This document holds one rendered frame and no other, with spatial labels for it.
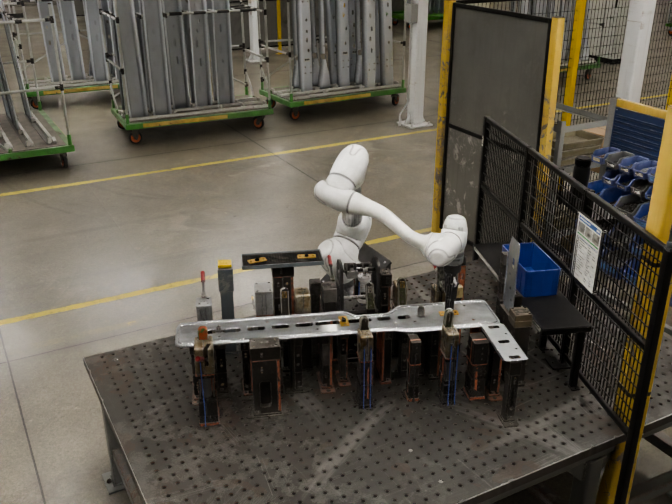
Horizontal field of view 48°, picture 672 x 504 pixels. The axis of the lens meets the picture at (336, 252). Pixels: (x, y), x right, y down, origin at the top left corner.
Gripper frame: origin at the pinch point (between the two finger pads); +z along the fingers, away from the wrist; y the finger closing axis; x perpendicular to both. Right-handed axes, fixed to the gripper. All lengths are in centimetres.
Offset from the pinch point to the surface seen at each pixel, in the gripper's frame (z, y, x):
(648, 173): -10, -127, 163
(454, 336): 0.8, 25.0, -5.3
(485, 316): 4.2, 5.2, 14.9
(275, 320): 5, -5, -75
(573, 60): -38, -350, 214
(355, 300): 7.9, -24.4, -37.0
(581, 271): -17, 9, 54
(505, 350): 4.1, 33.3, 13.5
